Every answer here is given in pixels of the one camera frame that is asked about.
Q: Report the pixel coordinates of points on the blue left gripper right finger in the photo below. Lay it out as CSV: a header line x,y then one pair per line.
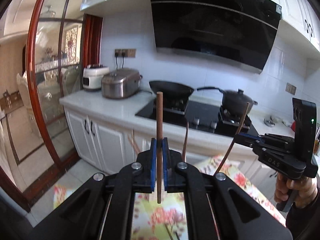
x,y
166,164

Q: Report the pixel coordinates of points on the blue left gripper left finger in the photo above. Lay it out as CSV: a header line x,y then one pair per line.
x,y
153,149

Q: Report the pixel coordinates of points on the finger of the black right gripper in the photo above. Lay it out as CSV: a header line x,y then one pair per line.
x,y
248,140

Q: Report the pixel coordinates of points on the dark brown wooden chopstick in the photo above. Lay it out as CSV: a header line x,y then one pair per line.
x,y
159,115

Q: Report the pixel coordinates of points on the long dark chopstick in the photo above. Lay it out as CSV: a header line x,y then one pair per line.
x,y
233,141

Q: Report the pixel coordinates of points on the person's right hand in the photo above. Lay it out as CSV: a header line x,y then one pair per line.
x,y
306,187

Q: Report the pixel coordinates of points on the small metal bowl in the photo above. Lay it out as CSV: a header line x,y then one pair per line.
x,y
269,122

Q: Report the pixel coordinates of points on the white lower cabinet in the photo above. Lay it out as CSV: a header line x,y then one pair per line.
x,y
100,129

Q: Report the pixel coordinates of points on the black lidded pan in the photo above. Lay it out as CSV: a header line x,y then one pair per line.
x,y
235,102

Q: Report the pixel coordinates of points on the black gas stove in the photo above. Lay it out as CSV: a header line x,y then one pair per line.
x,y
202,117

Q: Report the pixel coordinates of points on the black wok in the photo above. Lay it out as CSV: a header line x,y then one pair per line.
x,y
171,88

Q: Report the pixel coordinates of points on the stainless steel cooker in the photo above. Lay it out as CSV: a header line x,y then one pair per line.
x,y
121,83

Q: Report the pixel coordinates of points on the floral plastic tablecloth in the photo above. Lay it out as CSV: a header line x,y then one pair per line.
x,y
199,207

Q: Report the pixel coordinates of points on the white rice cooker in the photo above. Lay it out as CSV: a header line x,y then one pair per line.
x,y
92,75

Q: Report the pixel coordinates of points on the white upper cabinet right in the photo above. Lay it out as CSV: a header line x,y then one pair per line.
x,y
299,27

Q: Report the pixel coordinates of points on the black range hood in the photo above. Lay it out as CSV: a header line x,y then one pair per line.
x,y
242,31

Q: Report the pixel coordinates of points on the beige wall switch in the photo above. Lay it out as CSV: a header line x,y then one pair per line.
x,y
290,88

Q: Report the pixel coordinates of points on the wall power socket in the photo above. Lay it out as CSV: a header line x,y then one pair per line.
x,y
125,53

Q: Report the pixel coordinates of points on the red wooden door frame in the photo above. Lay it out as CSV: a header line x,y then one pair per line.
x,y
52,71

